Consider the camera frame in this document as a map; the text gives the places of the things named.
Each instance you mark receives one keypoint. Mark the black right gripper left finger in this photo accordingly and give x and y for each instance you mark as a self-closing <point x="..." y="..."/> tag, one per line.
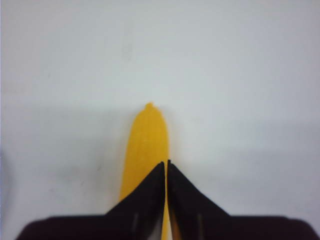
<point x="133" y="218"/>

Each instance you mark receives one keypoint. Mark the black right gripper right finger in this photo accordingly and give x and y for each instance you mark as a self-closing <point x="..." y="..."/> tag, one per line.
<point x="193" y="216"/>

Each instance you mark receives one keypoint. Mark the yellow corn cob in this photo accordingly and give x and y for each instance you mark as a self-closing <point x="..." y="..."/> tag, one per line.
<point x="148" y="144"/>

